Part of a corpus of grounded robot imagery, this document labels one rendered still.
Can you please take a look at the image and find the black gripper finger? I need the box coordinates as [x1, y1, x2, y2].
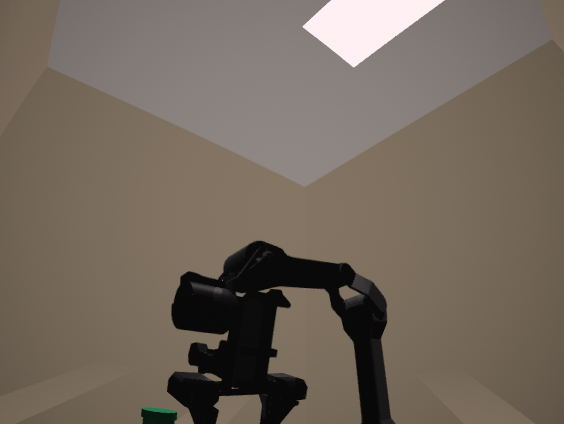
[259, 394, 299, 424]
[186, 407, 219, 424]

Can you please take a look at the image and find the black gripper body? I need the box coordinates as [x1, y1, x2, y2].
[167, 334, 308, 408]

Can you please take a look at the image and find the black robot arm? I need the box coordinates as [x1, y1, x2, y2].
[171, 241, 396, 424]

